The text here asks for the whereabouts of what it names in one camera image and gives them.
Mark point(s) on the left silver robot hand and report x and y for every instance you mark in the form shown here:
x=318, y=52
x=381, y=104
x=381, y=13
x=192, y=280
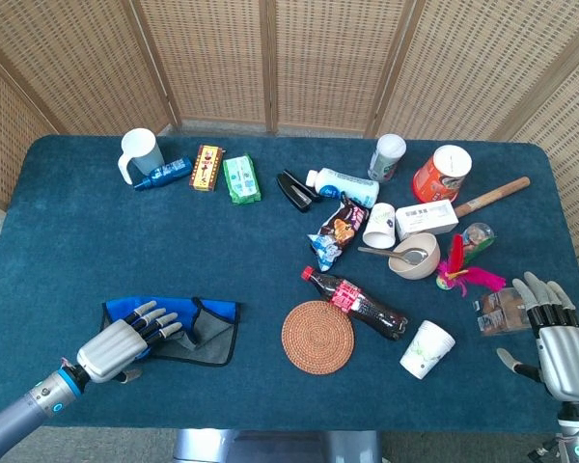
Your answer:
x=111, y=349

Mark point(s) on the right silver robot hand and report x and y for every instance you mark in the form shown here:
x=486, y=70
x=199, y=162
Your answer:
x=564, y=359

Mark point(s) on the grey and blue cloth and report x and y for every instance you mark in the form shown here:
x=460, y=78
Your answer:
x=212, y=333

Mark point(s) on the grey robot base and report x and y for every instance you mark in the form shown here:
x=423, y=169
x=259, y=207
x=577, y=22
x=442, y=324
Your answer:
x=270, y=448

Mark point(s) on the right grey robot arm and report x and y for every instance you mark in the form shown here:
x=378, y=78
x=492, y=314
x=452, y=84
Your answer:
x=576, y=424

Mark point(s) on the clear box of brown pastries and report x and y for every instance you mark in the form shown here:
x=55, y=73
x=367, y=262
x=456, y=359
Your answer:
x=499, y=313

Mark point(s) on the dark blue tablecloth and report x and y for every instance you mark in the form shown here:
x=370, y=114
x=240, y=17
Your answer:
x=125, y=231

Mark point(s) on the pink feather shuttlecock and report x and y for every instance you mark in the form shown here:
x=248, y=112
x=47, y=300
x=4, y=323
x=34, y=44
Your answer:
x=477, y=277

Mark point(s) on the paper cup with green print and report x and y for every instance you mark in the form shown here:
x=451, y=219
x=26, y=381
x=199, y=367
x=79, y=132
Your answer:
x=424, y=352

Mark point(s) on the small clear snack jar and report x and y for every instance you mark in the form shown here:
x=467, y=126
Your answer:
x=477, y=236

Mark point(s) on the beige bowl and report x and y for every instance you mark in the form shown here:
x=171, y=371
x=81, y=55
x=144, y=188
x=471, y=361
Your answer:
x=415, y=270

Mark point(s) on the wooden rolling pin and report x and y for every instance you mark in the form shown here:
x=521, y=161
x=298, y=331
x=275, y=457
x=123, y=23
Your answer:
x=492, y=197

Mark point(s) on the dark blue spray bottle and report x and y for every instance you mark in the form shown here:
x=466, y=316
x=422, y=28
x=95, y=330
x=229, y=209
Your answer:
x=166, y=172

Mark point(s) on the white cardboard box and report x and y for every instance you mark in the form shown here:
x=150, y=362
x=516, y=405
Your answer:
x=427, y=219

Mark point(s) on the red and yellow carton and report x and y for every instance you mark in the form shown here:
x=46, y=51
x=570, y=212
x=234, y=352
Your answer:
x=206, y=168

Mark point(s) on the round woven rattan coaster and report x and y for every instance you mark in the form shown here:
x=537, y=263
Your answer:
x=318, y=337

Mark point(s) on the cola bottle with red label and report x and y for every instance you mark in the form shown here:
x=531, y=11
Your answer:
x=362, y=304

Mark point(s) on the green wet wipes pack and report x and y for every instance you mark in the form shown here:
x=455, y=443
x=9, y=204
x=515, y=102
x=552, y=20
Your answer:
x=242, y=179

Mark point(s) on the orange instant noodle cup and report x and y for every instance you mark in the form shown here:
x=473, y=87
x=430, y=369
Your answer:
x=439, y=178

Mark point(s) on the plain white paper cup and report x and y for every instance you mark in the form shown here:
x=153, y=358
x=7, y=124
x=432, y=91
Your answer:
x=380, y=226

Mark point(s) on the black stapler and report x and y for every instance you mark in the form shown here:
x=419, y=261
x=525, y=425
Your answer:
x=294, y=193

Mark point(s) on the brown and blue snack bag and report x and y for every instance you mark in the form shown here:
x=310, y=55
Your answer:
x=340, y=231

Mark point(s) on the tall white lidded drink cup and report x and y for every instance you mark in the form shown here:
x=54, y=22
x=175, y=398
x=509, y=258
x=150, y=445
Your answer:
x=386, y=159

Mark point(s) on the white bottle with blue label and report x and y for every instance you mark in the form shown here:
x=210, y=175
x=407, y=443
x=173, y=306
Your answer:
x=347, y=185

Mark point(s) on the woven bamboo folding screen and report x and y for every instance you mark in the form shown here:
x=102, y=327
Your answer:
x=222, y=58

